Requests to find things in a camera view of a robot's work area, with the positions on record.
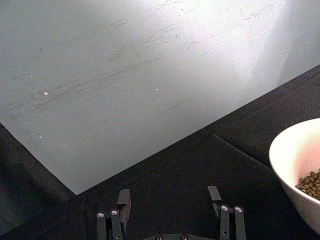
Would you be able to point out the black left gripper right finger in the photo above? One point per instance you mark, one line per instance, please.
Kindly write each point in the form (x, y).
(228, 222)

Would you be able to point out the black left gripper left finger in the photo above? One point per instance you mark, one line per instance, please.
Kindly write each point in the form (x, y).
(117, 220)

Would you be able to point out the black table cloth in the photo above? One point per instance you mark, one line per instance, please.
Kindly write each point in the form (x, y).
(190, 180)

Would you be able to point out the white bowl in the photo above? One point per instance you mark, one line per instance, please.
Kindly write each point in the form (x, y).
(287, 160)

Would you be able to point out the green beans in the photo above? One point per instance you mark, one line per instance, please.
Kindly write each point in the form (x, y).
(311, 183)

